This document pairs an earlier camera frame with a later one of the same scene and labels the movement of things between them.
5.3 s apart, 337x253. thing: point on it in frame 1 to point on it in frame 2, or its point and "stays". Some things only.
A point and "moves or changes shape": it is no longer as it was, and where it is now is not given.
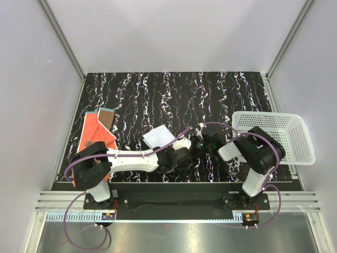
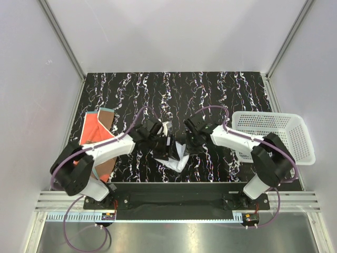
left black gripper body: x=169 y=149 to x=158 y=145
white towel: x=158 y=136 moves or changes shape
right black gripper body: x=199 y=146 to x=193 y=145
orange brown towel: x=96 y=127 stays
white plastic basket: x=290 y=129 stays
